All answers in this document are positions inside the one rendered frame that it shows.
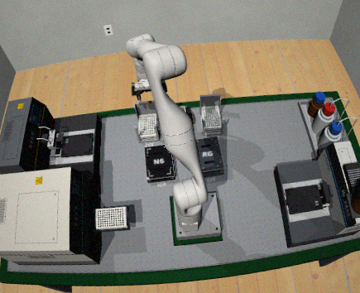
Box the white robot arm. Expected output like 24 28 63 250
126 34 208 232

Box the black plate nest with label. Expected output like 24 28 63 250
144 145 175 183

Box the blue bottle cap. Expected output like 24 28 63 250
314 92 326 103
330 121 343 135

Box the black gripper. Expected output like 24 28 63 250
132 81 167 102

